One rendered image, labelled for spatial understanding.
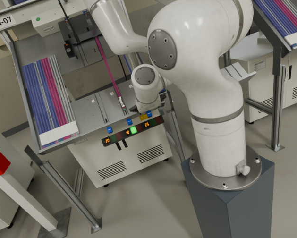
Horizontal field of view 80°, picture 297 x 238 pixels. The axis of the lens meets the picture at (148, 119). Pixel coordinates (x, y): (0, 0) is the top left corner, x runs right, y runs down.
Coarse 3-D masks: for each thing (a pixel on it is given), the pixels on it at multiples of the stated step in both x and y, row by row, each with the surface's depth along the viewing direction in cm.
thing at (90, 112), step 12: (120, 84) 97; (132, 84) 97; (96, 96) 96; (108, 96) 95; (132, 96) 95; (72, 108) 94; (84, 108) 94; (96, 108) 94; (108, 108) 94; (120, 108) 93; (84, 120) 92; (96, 120) 92; (108, 120) 92; (36, 132) 92
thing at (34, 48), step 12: (36, 36) 106; (48, 36) 106; (60, 36) 106; (24, 48) 105; (36, 48) 104; (48, 48) 104; (60, 48) 104; (84, 48) 103; (96, 48) 103; (108, 48) 103; (24, 60) 103; (36, 60) 102; (60, 60) 102; (72, 60) 101; (84, 60) 101; (96, 60) 101; (60, 72) 100
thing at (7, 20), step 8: (8, 0) 96; (32, 0) 97; (8, 8) 96; (16, 8) 100; (0, 16) 99; (8, 16) 100; (0, 24) 101; (8, 24) 102; (168, 96) 98; (168, 136) 133; (32, 152) 92; (32, 160) 90; (40, 160) 96; (40, 168) 93; (80, 168) 134; (80, 176) 127; (80, 184) 123; (80, 192) 117
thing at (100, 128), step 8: (136, 112) 90; (144, 112) 95; (120, 120) 91; (96, 128) 89; (104, 128) 93; (80, 136) 89; (88, 136) 95; (56, 144) 88; (64, 144) 91; (40, 152) 87; (48, 152) 92
